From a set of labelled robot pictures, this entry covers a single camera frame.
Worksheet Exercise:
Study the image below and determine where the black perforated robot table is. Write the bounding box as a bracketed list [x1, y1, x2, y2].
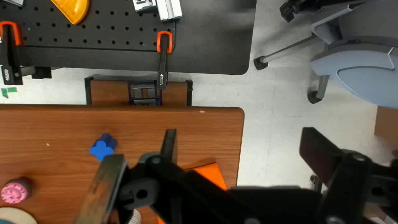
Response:
[0, 0, 257, 76]

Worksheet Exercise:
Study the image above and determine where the white pot teal rim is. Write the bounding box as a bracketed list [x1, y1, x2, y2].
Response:
[0, 205, 39, 224]

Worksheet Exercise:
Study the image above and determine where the blue grey office chair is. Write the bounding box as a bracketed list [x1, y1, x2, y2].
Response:
[253, 0, 398, 111]

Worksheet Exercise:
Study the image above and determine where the orange towel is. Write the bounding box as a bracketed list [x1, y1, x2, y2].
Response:
[156, 158, 229, 224]

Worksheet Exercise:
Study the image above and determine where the black white fiducial tag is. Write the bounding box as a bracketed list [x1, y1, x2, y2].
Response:
[132, 0, 158, 14]

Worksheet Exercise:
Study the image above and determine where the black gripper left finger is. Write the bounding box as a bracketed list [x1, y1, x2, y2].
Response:
[74, 151, 163, 224]

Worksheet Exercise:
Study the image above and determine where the pink small cup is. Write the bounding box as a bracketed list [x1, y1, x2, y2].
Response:
[0, 177, 34, 205]

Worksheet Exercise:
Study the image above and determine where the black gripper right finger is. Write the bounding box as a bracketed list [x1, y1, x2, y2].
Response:
[299, 126, 398, 224]

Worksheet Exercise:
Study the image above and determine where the orange black clamp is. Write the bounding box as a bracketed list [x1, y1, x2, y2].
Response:
[0, 20, 54, 86]
[155, 30, 176, 91]

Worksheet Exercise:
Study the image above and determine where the orange wedge block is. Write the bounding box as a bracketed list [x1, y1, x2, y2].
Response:
[50, 0, 91, 26]

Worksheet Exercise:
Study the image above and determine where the brown cardboard box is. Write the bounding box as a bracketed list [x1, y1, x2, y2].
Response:
[375, 105, 398, 147]

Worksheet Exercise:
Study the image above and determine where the blue cup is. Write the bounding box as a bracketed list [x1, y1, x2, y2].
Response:
[89, 132, 118, 163]

